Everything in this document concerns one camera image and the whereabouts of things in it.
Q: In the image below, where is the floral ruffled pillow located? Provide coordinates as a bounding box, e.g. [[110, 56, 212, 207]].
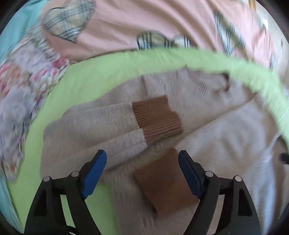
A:
[[1, 24, 70, 181]]

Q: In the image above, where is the beige knit sweater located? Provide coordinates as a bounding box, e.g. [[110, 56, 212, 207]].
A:
[[40, 68, 288, 234]]

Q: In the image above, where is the green bed sheet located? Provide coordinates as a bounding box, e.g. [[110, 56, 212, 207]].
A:
[[8, 49, 288, 234]]

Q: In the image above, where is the pink quilt with plaid hearts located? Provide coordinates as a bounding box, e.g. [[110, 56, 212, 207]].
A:
[[40, 1, 275, 68]]

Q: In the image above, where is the turquoise floral blanket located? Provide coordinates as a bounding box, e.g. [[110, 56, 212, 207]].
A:
[[1, 1, 47, 232]]

